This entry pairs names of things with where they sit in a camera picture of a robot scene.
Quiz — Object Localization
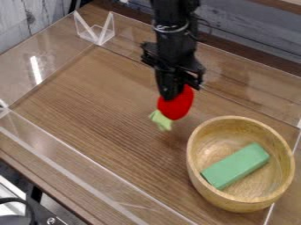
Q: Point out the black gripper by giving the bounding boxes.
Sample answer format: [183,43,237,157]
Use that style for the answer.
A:
[140,29,206,100]

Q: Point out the red plush strawberry toy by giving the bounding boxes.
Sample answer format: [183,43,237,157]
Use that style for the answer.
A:
[150,85,194,131]

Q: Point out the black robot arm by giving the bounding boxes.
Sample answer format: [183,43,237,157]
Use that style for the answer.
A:
[140,0,206,101]

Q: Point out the clear acrylic rear panel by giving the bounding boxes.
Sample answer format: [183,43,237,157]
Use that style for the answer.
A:
[103,13,301,127]

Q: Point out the clear acrylic panel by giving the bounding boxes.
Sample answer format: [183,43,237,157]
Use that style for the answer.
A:
[103,13,301,127]
[0,100,197,225]

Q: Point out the wooden bowl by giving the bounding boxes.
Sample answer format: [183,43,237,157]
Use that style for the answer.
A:
[186,116,296,213]

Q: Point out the green rectangular block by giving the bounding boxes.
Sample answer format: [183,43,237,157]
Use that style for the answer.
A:
[199,142,270,190]

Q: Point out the clear acrylic front panel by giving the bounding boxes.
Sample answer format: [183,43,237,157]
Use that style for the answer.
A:
[0,100,197,225]

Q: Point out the clear acrylic corner bracket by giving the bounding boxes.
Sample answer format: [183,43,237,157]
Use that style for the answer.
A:
[72,11,115,46]

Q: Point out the black metal table bracket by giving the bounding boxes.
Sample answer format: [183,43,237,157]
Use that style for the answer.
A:
[25,185,68,225]

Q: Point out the black cable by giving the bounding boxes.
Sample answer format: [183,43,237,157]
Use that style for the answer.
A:
[0,197,40,225]

